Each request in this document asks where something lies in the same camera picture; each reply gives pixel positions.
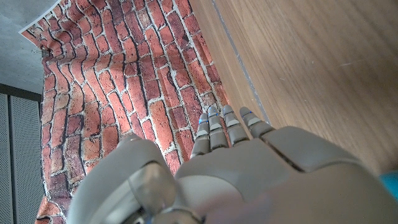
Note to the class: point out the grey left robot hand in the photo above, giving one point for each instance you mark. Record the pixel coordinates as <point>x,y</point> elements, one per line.
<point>248,180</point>

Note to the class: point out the grey tape rectangle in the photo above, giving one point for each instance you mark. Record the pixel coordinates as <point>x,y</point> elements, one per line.
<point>239,59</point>

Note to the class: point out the red brick print backdrop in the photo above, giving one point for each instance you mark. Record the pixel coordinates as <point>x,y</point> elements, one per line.
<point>124,77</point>

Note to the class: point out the grey perforated panel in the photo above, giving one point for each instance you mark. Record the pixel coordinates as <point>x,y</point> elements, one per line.
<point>18,155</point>

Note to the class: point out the metal binder clip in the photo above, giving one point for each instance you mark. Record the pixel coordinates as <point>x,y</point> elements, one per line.
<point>43,53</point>

